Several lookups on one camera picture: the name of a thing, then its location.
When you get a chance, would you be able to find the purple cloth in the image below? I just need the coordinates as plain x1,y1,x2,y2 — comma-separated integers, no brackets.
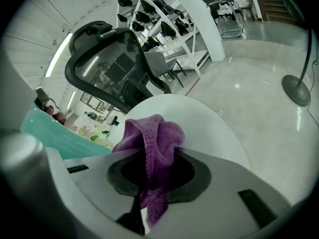
112,114,186,229

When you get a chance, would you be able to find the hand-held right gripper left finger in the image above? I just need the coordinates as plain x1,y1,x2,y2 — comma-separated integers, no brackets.
62,147,148,236

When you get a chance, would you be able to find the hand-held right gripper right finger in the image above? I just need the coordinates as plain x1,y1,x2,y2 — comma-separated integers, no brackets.
149,147,293,239

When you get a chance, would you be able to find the white metal shelf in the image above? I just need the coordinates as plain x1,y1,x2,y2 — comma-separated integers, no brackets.
116,0,210,77

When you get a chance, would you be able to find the black cable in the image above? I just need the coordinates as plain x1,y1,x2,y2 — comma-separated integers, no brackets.
306,60,319,125

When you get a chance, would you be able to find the black floor lamp stand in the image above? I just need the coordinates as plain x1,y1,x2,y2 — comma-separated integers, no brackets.
281,27,314,107

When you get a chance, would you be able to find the long ceiling light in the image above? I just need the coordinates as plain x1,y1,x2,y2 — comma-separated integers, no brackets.
44,32,73,79

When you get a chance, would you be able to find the group of black chair parts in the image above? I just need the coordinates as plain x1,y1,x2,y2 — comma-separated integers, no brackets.
117,0,194,52

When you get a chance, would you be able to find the dark staircase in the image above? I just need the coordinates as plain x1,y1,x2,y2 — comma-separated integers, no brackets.
258,0,304,22

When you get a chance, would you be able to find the black mesh office chair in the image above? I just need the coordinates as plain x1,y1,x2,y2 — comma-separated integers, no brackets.
64,20,172,115

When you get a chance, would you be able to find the white round table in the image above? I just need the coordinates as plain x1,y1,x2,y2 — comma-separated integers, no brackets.
126,93,251,170

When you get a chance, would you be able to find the grey chair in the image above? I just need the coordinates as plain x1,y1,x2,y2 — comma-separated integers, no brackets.
144,51,185,88

